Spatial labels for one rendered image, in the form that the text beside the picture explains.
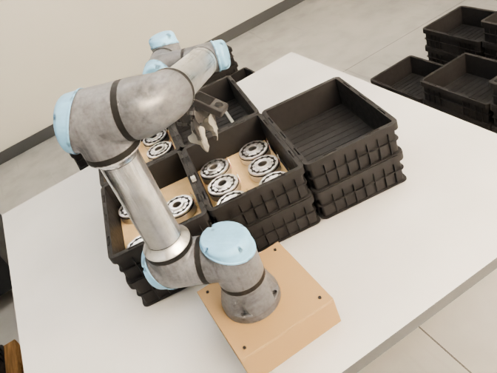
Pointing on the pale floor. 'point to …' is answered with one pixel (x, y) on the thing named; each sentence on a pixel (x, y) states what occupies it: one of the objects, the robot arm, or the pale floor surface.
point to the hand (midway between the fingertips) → (212, 142)
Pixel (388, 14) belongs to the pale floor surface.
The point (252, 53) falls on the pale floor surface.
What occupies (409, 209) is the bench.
